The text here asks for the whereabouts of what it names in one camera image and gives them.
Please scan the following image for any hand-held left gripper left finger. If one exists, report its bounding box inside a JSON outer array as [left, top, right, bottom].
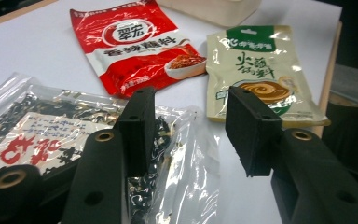
[[115, 87, 157, 178]]

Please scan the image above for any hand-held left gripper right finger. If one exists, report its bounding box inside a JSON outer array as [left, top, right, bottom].
[[225, 86, 283, 177]]

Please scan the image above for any beige sauce packet green top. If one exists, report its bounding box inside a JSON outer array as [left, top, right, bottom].
[[205, 24, 331, 129]]

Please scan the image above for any red seasoning packet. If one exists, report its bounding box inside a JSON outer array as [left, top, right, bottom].
[[69, 0, 208, 99]]

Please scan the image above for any clear bag of dried fungus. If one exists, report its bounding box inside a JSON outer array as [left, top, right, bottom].
[[0, 73, 222, 224]]

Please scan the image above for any cream plastic box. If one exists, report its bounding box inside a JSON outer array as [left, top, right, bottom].
[[157, 0, 262, 28]]

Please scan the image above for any white paper sheet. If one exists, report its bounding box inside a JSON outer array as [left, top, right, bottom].
[[0, 0, 343, 224]]

